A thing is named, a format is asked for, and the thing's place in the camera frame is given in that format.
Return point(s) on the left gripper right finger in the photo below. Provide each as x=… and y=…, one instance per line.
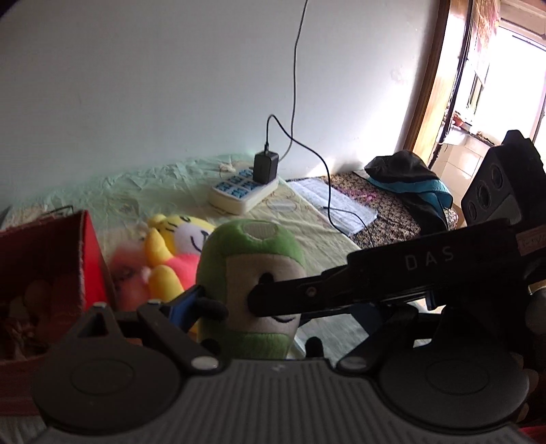
x=386, y=325

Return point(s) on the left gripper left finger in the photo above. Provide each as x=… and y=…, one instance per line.
x=164, y=327

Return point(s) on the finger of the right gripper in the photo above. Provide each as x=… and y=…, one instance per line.
x=320, y=294

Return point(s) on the pink bunny plush toy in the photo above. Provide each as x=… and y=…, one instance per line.
x=129, y=272

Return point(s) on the yellow tiger plush toy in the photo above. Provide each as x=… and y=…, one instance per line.
x=172, y=249

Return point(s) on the green pickle plush toy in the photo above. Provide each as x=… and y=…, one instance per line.
x=233, y=258

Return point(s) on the white paper notebook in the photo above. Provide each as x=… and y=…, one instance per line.
x=346, y=214

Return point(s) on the brown patterned cloth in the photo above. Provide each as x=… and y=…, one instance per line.
x=393, y=222

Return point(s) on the green cartoon bed sheet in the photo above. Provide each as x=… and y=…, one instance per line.
x=121, y=207

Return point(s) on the red cardboard box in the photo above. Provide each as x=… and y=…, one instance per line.
x=52, y=271

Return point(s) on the black teal jacket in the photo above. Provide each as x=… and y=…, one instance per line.
x=420, y=190

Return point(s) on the white power strip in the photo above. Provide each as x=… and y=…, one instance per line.
x=238, y=193

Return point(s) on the black power adapter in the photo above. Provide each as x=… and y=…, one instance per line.
x=265, y=167

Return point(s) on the black eyeglasses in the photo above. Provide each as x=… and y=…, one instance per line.
x=62, y=211

